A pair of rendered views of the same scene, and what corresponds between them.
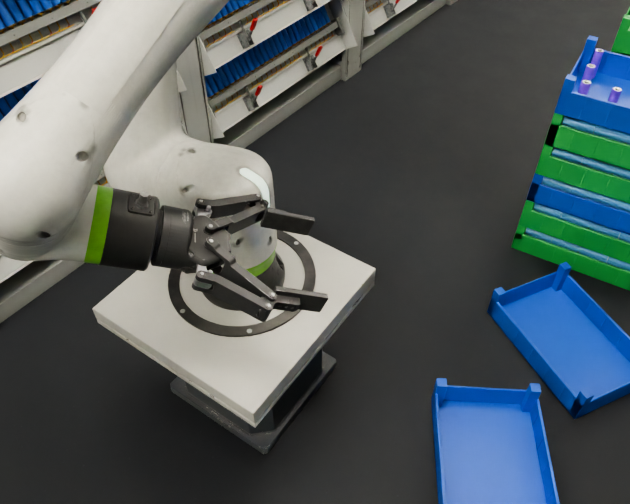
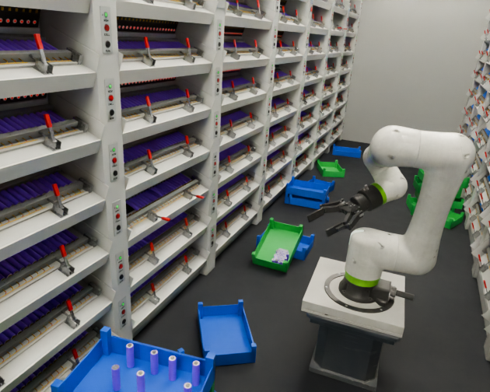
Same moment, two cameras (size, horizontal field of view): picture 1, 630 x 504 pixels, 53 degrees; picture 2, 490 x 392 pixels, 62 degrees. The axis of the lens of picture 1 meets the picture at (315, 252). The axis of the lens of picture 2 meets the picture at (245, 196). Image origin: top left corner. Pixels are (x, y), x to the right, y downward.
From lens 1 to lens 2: 197 cm
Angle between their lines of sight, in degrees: 110
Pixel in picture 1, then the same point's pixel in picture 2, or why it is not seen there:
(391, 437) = (270, 344)
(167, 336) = not seen: hidden behind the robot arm
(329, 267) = (323, 299)
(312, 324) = (317, 278)
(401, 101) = not seen: outside the picture
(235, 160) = (369, 232)
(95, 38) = not seen: hidden behind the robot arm
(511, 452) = (215, 344)
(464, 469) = (235, 336)
